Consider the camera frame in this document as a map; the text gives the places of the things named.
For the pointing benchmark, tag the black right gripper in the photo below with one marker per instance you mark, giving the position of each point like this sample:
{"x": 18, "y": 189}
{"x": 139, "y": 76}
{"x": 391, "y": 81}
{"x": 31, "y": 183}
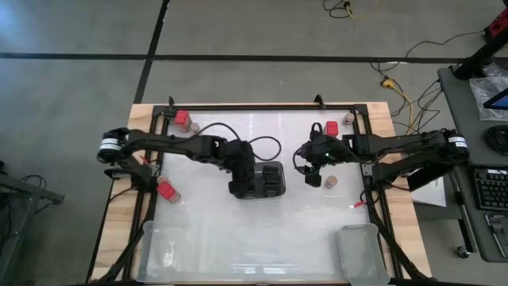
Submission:
{"x": 314, "y": 153}

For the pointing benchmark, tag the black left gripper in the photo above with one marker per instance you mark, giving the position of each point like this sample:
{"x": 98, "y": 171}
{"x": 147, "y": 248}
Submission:
{"x": 243, "y": 172}

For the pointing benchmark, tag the green black pepper spice tin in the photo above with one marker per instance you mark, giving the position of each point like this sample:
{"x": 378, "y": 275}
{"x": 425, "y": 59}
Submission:
{"x": 272, "y": 170}
{"x": 272, "y": 181}
{"x": 272, "y": 191}

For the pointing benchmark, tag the red patterned spice tin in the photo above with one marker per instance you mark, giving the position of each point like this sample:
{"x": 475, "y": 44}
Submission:
{"x": 182, "y": 117}
{"x": 166, "y": 190}
{"x": 331, "y": 128}

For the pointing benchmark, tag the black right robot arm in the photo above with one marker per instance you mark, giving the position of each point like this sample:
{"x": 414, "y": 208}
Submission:
{"x": 397, "y": 145}

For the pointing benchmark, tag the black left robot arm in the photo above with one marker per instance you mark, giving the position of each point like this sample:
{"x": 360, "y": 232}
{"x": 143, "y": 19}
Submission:
{"x": 174, "y": 144}

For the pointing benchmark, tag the dark grey translucent bin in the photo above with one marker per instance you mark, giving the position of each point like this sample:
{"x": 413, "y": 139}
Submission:
{"x": 283, "y": 175}

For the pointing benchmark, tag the light grey plastic bin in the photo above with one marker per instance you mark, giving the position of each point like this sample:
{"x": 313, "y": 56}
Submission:
{"x": 359, "y": 246}

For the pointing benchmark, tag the clear plastic bin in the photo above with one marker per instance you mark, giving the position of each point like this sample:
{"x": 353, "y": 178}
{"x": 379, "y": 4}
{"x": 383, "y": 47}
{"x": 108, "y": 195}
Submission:
{"x": 158, "y": 262}

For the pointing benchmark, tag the white paper sheet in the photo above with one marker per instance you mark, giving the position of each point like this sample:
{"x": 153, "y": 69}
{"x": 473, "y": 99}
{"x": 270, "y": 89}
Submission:
{"x": 430, "y": 196}

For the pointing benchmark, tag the grey desk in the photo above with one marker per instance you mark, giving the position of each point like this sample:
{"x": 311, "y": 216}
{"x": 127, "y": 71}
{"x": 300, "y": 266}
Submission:
{"x": 468, "y": 139}

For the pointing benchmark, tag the black caster wheel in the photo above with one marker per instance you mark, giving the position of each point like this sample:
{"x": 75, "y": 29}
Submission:
{"x": 463, "y": 251}

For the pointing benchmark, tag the clear plastic bag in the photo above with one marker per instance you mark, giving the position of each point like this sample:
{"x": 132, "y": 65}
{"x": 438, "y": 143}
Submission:
{"x": 482, "y": 89}

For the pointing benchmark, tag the black keyboard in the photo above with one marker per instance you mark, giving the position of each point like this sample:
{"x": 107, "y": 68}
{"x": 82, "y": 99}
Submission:
{"x": 492, "y": 188}

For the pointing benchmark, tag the black stand pole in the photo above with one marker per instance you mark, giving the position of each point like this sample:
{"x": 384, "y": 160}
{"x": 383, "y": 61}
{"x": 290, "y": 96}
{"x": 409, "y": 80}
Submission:
{"x": 476, "y": 59}

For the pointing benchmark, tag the blue screen tablet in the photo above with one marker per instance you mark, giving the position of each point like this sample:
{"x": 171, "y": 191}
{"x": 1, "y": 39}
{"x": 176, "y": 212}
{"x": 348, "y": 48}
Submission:
{"x": 499, "y": 101}

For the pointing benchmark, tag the black metal stand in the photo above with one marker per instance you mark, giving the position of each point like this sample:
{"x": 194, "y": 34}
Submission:
{"x": 24, "y": 186}

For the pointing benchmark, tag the red and black device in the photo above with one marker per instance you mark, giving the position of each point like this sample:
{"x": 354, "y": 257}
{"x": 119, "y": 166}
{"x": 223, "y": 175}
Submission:
{"x": 500, "y": 24}

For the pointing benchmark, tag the black frame clamp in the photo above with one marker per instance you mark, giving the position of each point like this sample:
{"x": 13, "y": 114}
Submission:
{"x": 319, "y": 101}
{"x": 171, "y": 102}

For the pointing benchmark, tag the black metal table frame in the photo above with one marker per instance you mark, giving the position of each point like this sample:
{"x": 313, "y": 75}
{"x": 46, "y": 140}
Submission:
{"x": 285, "y": 107}

